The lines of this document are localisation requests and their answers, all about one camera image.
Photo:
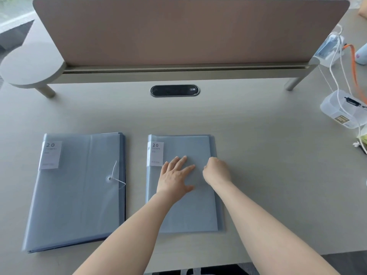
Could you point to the person's left hand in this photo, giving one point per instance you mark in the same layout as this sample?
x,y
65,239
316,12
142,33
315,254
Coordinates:
x,y
172,180

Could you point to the person's right hand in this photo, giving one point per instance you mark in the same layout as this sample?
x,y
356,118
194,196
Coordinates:
x,y
218,173

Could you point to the person's left middle finger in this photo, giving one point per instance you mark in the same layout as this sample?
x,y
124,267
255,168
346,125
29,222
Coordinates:
x,y
181,162

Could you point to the person's right fingers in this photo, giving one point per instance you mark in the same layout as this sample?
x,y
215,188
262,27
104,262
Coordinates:
x,y
208,167

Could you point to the person's left little finger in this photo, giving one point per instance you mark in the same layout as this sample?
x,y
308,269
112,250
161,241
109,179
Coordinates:
x,y
164,168

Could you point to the person's left thumb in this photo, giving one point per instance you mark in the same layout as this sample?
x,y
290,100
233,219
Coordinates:
x,y
187,188

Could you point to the blue pocket folder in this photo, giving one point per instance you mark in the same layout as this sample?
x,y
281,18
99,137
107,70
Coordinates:
x,y
186,209

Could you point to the person's right forearm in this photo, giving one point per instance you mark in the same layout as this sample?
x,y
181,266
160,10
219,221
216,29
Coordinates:
x,y
263,231

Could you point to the person's left forearm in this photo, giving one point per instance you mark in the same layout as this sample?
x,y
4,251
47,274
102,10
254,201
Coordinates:
x,y
129,234

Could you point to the black office chair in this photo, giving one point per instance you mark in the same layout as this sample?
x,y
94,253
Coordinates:
x,y
200,270

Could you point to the brown desk divider panel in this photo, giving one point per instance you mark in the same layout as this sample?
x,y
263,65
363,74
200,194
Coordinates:
x,y
189,31

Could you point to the clear plastic storage box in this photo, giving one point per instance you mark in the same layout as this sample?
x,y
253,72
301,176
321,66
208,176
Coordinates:
x,y
334,107

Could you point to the yellow-green packet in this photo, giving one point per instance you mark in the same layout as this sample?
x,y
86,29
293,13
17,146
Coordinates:
x,y
363,140

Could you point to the white power strip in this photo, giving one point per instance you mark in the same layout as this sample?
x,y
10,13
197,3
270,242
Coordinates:
x,y
326,52

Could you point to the beige desk shelf riser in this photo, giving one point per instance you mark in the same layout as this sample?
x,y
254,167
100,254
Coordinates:
x,y
31,68

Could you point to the pink and white plush toy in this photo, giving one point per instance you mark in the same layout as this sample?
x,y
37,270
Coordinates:
x,y
361,55

